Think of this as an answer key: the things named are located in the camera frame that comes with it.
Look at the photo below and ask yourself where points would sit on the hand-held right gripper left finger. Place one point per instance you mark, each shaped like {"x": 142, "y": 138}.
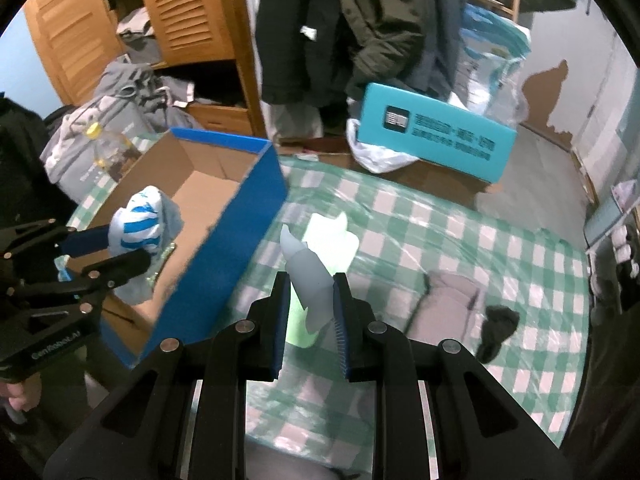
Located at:
{"x": 282, "y": 325}

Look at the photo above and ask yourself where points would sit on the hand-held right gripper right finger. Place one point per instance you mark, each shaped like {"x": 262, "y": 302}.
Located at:
{"x": 342, "y": 330}

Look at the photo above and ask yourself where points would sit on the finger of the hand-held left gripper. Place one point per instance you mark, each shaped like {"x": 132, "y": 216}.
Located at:
{"x": 87, "y": 242}
{"x": 125, "y": 264}

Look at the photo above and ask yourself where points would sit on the blue striped white sock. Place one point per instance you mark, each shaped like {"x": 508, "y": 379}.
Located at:
{"x": 137, "y": 225}

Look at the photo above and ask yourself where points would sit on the pale green sock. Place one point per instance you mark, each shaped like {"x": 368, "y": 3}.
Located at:
{"x": 307, "y": 275}
{"x": 330, "y": 240}

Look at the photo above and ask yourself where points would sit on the blue cardboard box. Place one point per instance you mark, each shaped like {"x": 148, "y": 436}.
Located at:
{"x": 240, "y": 240}

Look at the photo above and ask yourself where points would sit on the person's left hand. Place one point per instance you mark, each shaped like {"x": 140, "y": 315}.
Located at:
{"x": 20, "y": 400}

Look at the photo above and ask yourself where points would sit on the plastic bottle yellow cap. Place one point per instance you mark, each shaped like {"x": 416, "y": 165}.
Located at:
{"x": 107, "y": 152}

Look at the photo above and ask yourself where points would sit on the dark cloth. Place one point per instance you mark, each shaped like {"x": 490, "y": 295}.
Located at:
{"x": 25, "y": 160}

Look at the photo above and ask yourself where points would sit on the beige folded garment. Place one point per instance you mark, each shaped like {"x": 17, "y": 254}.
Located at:
{"x": 450, "y": 300}

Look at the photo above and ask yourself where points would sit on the grey hoodie pile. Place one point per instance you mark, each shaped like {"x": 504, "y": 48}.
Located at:
{"x": 115, "y": 100}

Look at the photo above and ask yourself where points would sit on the green checkered tablecloth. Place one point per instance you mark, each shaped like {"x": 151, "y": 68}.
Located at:
{"x": 450, "y": 230}

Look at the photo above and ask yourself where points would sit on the black sock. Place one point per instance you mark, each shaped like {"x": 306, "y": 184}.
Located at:
{"x": 497, "y": 330}

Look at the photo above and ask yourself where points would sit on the clothes pile in wardrobe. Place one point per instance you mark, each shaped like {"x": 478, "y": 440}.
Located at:
{"x": 135, "y": 30}

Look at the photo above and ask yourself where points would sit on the teal printed box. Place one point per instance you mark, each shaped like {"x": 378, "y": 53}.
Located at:
{"x": 430, "y": 130}

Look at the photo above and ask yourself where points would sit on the wooden louvered wardrobe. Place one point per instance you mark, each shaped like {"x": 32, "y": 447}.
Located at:
{"x": 190, "y": 10}

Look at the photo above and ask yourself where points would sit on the clear plastic bag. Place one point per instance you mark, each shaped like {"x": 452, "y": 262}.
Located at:
{"x": 505, "y": 107}

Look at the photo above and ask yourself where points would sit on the light blue bin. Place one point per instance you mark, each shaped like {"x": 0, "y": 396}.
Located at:
{"x": 602, "y": 220}

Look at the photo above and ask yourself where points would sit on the shoe rack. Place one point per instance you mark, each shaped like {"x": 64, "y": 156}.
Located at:
{"x": 627, "y": 270}

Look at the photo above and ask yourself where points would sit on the olive hanging jacket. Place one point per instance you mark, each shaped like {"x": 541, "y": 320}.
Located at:
{"x": 385, "y": 25}

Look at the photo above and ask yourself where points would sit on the blue and white plastic bag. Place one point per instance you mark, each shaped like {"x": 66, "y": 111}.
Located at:
{"x": 490, "y": 55}

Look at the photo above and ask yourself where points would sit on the small white plastic bag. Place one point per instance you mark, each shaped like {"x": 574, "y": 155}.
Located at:
{"x": 625, "y": 192}

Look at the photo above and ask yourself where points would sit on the blue-grey hanging jacket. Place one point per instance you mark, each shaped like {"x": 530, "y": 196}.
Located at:
{"x": 445, "y": 20}

